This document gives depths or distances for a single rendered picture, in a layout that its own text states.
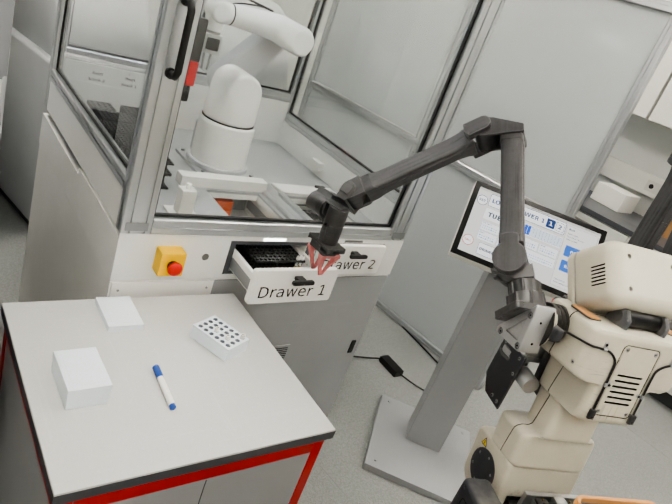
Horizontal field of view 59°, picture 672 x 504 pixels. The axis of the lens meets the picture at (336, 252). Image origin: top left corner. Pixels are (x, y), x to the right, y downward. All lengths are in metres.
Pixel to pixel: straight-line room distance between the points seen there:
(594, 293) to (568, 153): 1.73
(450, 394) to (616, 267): 1.35
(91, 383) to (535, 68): 2.54
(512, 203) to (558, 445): 0.59
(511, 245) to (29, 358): 1.09
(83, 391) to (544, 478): 1.09
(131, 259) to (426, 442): 1.61
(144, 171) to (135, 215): 0.12
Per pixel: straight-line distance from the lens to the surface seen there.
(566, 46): 3.15
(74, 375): 1.34
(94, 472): 1.23
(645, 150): 5.02
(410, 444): 2.73
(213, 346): 1.54
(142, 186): 1.55
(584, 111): 3.05
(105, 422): 1.32
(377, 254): 2.07
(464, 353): 2.49
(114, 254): 1.63
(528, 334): 1.33
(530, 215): 2.32
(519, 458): 1.55
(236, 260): 1.75
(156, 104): 1.48
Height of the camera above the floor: 1.67
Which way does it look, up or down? 23 degrees down
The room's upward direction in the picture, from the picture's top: 21 degrees clockwise
